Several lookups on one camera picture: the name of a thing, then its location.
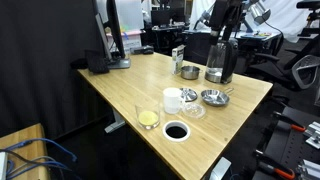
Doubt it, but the clear glass lid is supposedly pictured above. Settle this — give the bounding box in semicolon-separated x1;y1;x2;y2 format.
181;102;207;120

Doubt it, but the round steel pot lid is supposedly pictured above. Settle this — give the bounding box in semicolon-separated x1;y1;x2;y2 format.
179;87;199;103

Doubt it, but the clear glass jar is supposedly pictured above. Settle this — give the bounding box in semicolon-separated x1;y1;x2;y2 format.
134;103;162;131

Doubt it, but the white box with pink lid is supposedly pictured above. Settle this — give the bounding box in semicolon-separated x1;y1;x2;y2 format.
105;29;144;54

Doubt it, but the white ceramic mug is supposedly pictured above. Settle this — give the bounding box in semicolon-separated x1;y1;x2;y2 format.
162;87;185;115

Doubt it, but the small steel pot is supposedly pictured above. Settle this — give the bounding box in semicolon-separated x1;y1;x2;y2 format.
180;65;203;81

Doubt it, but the green white carton box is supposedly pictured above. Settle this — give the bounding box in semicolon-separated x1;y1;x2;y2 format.
171;44;186;76

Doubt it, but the black computer mouse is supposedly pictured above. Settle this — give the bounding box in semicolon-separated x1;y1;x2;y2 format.
141;45;155;55

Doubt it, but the black flat device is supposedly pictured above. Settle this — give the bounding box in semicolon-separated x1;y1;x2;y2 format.
129;46;144;55

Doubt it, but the grey monitor stand base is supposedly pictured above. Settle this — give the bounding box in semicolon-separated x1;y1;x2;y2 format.
107;57;132;70

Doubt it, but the small steel frying pan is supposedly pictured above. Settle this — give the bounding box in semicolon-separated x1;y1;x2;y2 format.
200;87;235;108

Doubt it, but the grey desk leg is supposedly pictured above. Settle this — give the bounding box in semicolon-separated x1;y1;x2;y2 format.
104;108;127;134

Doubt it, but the black keyboard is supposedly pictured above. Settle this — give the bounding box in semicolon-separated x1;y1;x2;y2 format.
84;49;110;75

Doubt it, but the black computer monitor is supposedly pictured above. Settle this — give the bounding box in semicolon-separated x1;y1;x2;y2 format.
92;0;127;61

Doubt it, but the translucent plastic storage bin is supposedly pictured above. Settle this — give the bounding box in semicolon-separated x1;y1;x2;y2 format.
114;0;145;32

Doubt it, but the black rounded desk object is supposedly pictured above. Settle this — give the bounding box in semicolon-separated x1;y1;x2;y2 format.
69;57;89;70

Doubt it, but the black curtain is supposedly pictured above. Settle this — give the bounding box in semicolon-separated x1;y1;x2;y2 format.
0;0;114;139

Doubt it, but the silver studio lamp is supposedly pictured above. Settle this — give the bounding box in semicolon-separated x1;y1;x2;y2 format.
248;0;272;25

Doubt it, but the grey mesh office chair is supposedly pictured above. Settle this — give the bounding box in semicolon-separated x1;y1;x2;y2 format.
291;54;320;91

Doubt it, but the white desk grommet ring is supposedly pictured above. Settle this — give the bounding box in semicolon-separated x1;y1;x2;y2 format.
162;120;192;143

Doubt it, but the glass electric kettle black handle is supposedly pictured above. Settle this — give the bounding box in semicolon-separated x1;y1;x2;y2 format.
204;37;240;85

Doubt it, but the black camera stand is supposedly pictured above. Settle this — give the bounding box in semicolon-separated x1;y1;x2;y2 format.
209;0;246;46

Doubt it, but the blue cable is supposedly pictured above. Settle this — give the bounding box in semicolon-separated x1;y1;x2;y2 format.
4;137;78;180

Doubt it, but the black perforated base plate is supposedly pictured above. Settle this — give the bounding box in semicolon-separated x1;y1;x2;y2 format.
251;106;320;180

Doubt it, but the clamp with orange handle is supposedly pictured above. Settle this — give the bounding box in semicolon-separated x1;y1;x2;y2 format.
271;111;307;133
253;149;297;180

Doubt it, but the small wooden table with cables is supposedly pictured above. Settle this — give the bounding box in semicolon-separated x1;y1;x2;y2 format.
0;123;51;180

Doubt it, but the silver metal bracket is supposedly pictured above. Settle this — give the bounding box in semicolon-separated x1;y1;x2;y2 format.
296;159;320;180
304;121;320;150

